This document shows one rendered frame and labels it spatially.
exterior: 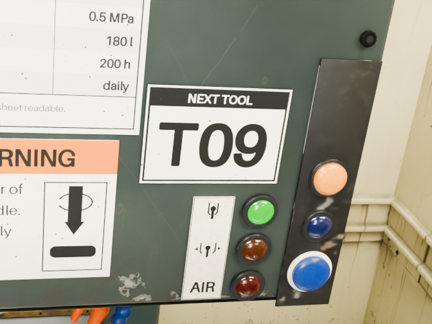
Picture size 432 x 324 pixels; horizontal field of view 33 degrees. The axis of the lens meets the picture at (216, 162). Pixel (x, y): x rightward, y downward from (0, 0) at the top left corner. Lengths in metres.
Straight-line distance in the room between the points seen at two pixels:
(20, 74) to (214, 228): 0.17
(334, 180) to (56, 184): 0.19
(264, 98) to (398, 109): 1.31
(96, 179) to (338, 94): 0.17
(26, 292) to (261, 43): 0.24
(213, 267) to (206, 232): 0.03
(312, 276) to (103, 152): 0.19
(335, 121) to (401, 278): 1.40
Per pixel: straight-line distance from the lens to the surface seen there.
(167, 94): 0.47
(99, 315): 0.75
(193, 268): 0.53
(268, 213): 0.52
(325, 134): 0.51
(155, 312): 1.41
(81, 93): 0.46
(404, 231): 1.85
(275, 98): 0.49
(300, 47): 0.48
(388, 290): 1.95
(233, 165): 0.50
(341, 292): 2.00
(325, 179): 0.52
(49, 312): 1.33
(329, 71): 0.49
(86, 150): 0.48
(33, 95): 0.46
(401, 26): 1.72
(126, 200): 0.50
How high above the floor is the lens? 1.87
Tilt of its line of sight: 24 degrees down
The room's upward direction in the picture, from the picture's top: 8 degrees clockwise
